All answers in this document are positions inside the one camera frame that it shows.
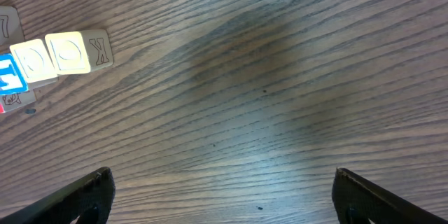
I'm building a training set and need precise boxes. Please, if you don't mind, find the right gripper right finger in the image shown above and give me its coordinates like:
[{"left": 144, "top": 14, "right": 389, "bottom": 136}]
[{"left": 332, "top": 168, "right": 447, "bottom": 224}]

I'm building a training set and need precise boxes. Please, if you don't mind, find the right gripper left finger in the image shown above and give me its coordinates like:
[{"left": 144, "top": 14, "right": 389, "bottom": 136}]
[{"left": 1, "top": 167, "right": 116, "bottom": 224}]

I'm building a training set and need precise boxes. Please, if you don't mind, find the blue letter block in row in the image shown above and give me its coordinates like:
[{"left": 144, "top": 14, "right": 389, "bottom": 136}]
[{"left": 0, "top": 54, "right": 29, "bottom": 95}]

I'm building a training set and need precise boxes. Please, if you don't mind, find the yellow block right row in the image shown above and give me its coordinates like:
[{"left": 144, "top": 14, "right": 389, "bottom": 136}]
[{"left": 44, "top": 29, "right": 114, "bottom": 75}]

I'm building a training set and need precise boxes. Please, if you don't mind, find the yellow block row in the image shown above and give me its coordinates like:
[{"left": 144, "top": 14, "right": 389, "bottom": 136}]
[
  {"left": 9, "top": 39, "right": 58, "bottom": 90},
  {"left": 44, "top": 29, "right": 114, "bottom": 75}
]

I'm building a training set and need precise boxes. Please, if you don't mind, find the yellow block middle row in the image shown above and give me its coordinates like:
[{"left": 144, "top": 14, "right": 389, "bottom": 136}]
[{"left": 9, "top": 39, "right": 58, "bottom": 90}]

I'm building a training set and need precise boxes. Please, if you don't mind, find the yellow block top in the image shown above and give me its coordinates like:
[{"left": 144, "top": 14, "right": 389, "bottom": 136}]
[{"left": 0, "top": 6, "right": 25, "bottom": 45}]

